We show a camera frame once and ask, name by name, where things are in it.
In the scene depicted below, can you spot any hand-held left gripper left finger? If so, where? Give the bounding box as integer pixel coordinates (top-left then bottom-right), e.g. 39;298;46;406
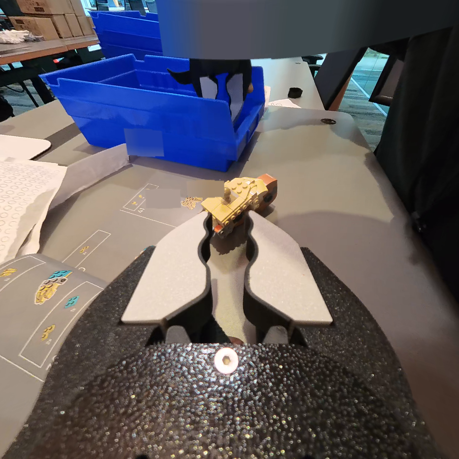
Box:
121;213;214;327

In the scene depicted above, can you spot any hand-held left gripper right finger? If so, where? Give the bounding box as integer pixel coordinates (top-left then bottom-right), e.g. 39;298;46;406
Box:
243;213;334;327

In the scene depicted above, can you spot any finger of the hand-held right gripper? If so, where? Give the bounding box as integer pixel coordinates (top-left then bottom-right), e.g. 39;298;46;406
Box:
200;74;218;99
227;72;246;120

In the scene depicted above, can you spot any blue plastic bin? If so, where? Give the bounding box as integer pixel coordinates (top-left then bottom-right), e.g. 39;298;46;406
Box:
90;9;164;59
40;54;266;173

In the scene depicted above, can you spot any tan brick model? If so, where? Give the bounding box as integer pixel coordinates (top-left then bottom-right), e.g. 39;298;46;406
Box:
201;175;279;237

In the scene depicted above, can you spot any grey desk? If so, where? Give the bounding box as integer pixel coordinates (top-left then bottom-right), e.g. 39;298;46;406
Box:
0;56;459;459

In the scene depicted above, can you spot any grey instruction booklet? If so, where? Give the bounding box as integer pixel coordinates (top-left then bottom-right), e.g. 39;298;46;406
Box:
0;169;219;384

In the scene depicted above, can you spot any brown cardboard box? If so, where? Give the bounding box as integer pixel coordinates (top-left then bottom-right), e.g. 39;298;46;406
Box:
11;0;95;41

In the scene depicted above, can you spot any long wooden table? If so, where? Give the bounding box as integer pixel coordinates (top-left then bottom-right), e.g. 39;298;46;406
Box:
0;35;99;66

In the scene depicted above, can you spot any black framed screen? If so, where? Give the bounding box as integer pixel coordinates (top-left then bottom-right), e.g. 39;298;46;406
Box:
370;40;409;107

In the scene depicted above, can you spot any white dotted paper sheet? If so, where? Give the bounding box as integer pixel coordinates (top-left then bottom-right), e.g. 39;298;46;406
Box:
0;159;69;266

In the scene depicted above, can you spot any plain white sheet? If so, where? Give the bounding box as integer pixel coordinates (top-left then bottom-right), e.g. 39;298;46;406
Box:
0;134;52;162

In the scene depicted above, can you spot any person's black jacket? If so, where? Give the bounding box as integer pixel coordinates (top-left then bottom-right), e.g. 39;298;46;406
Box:
375;27;459;302

